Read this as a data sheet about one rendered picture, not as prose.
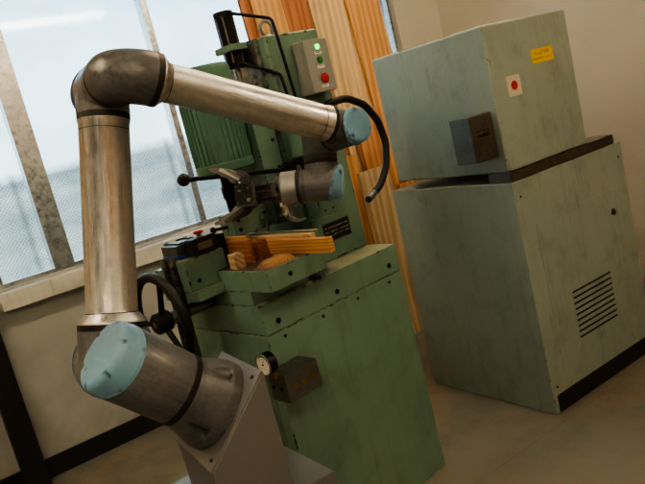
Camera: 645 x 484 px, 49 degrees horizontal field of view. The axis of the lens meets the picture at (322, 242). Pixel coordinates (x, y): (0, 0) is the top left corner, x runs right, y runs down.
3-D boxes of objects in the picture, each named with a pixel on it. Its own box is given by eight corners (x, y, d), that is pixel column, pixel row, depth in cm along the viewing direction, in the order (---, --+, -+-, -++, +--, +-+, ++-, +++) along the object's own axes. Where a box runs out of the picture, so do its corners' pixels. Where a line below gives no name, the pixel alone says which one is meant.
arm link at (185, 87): (103, 27, 138) (377, 105, 174) (85, 46, 148) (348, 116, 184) (96, 84, 137) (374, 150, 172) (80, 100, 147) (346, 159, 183)
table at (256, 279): (132, 298, 223) (128, 279, 222) (210, 267, 243) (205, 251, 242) (244, 306, 178) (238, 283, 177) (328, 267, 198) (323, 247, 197)
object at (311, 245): (207, 255, 231) (204, 244, 231) (212, 254, 233) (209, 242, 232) (330, 253, 187) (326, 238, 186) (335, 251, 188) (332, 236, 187)
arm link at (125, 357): (173, 428, 134) (89, 394, 126) (144, 417, 148) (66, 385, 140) (206, 354, 138) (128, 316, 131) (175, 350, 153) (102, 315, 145)
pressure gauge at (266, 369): (260, 381, 189) (251, 353, 188) (271, 375, 192) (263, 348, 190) (274, 384, 185) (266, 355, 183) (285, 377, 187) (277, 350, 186)
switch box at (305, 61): (301, 97, 218) (289, 45, 215) (324, 91, 224) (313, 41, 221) (315, 93, 213) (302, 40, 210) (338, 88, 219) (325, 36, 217)
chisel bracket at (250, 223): (225, 243, 215) (217, 216, 213) (260, 229, 224) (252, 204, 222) (239, 242, 209) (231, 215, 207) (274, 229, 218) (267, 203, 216)
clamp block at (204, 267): (166, 291, 206) (157, 261, 204) (203, 276, 214) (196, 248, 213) (193, 292, 195) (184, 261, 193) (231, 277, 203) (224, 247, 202)
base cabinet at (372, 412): (239, 522, 238) (181, 326, 225) (354, 441, 275) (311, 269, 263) (327, 565, 205) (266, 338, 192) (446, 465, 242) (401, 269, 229)
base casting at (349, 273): (182, 326, 226) (175, 300, 224) (311, 269, 262) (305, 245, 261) (268, 337, 192) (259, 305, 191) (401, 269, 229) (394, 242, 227)
